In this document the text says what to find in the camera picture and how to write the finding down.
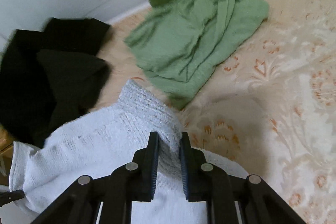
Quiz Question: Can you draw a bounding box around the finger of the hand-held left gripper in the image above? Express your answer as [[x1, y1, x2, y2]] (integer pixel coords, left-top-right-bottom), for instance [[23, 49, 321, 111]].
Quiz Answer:
[[0, 189, 25, 207]]

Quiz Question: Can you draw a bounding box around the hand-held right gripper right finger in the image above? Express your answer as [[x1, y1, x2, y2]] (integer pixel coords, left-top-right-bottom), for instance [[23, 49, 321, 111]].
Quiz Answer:
[[180, 132, 306, 224]]

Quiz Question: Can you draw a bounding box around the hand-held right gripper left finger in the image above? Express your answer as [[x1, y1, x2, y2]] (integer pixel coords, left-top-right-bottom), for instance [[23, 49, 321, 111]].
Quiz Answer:
[[30, 132, 160, 224]]

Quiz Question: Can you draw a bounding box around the light blue fleece sweater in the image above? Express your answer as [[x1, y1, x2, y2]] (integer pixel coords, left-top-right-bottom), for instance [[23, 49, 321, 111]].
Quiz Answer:
[[9, 79, 250, 224]]

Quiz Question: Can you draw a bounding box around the black knit sweater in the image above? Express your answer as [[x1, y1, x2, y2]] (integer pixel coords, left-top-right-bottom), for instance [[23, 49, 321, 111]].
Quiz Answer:
[[0, 17, 111, 135]]

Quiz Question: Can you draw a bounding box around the wooden nightstand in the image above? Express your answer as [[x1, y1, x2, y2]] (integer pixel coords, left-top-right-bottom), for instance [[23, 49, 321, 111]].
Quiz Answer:
[[0, 141, 13, 180]]

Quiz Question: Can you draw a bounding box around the beige floral mattress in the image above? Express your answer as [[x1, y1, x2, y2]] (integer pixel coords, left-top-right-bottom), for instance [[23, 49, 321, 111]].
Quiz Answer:
[[97, 0, 336, 224]]

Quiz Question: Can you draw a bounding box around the green shirt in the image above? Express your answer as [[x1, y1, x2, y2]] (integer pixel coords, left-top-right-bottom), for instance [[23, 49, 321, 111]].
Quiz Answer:
[[124, 0, 270, 110]]

